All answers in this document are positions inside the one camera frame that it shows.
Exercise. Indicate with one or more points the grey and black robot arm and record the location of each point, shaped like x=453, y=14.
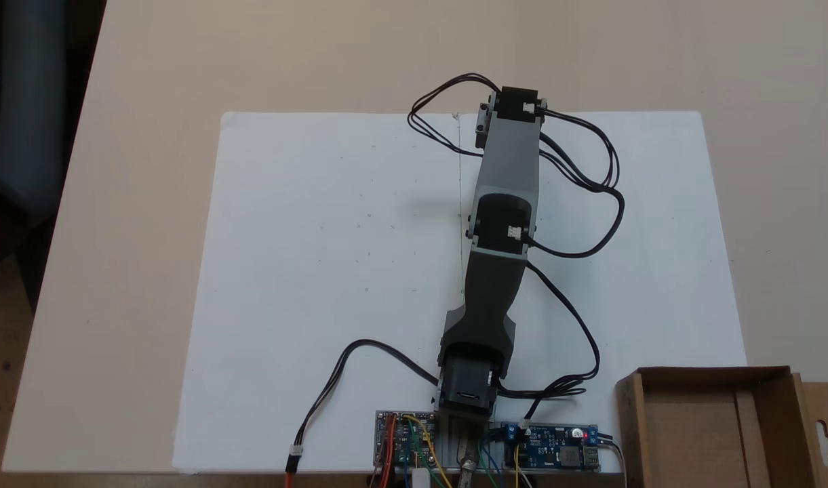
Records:
x=508, y=156

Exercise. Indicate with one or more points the green circuit board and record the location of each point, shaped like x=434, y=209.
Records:
x=403, y=440

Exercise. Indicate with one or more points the small white block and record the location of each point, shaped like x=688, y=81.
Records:
x=420, y=480

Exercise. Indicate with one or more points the blue circuit board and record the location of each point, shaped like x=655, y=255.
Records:
x=556, y=454

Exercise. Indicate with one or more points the brown cardboard box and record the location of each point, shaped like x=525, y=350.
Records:
x=692, y=434

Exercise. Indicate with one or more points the dark chair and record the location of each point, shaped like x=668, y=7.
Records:
x=20, y=135

